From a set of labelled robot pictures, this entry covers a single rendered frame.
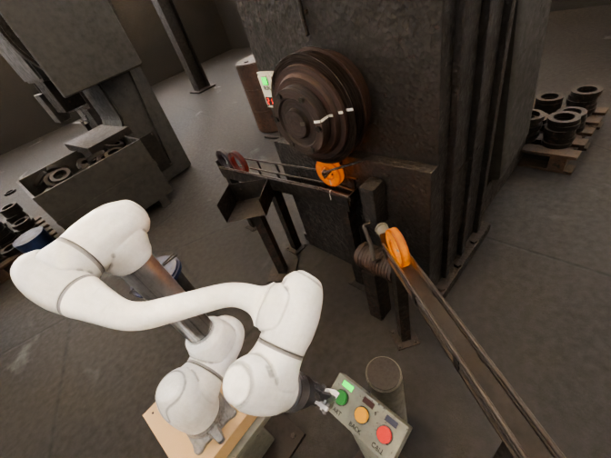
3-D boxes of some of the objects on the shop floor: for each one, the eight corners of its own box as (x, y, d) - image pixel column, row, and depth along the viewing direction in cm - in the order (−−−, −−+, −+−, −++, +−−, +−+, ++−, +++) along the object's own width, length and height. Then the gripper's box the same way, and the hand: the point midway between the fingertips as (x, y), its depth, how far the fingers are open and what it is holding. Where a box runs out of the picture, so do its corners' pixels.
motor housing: (376, 298, 183) (365, 234, 149) (410, 316, 169) (406, 251, 135) (364, 313, 177) (349, 252, 143) (397, 333, 163) (390, 271, 129)
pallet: (416, 148, 294) (415, 104, 266) (456, 111, 328) (459, 68, 300) (570, 175, 216) (592, 116, 188) (603, 124, 249) (626, 66, 221)
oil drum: (279, 113, 469) (258, 49, 412) (305, 115, 431) (287, 46, 374) (250, 131, 444) (225, 65, 387) (276, 135, 406) (252, 64, 349)
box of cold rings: (148, 184, 395) (107, 127, 345) (179, 197, 345) (137, 134, 295) (71, 234, 346) (10, 177, 296) (95, 259, 296) (26, 194, 246)
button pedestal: (367, 424, 136) (345, 364, 97) (418, 468, 121) (415, 418, 81) (346, 458, 129) (312, 408, 90) (396, 509, 114) (382, 475, 75)
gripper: (324, 393, 66) (359, 399, 84) (284, 358, 74) (325, 370, 92) (305, 426, 65) (345, 424, 83) (267, 386, 73) (312, 393, 91)
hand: (330, 395), depth 85 cm, fingers closed
